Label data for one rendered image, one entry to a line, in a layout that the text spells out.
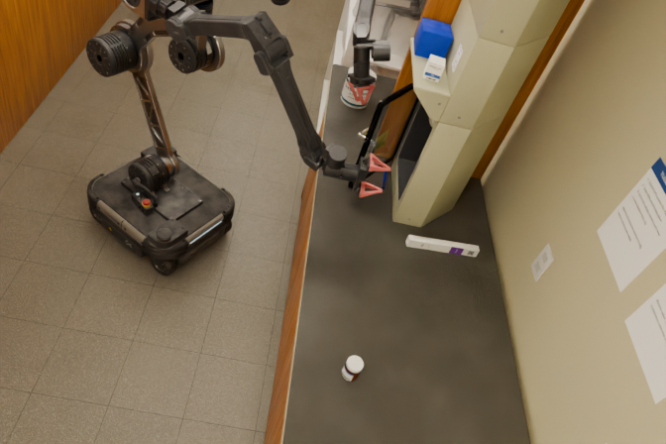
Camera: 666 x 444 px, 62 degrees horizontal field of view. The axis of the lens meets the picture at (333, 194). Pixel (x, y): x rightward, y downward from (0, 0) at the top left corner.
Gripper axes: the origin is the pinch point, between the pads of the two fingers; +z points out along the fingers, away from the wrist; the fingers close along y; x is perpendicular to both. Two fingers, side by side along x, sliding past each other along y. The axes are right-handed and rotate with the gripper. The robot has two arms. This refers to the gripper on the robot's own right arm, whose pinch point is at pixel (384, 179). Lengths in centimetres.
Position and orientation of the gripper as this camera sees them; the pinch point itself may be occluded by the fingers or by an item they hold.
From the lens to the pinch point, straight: 181.0
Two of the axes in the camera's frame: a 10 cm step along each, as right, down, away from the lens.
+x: 0.7, -6.7, 7.4
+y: 2.2, -7.1, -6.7
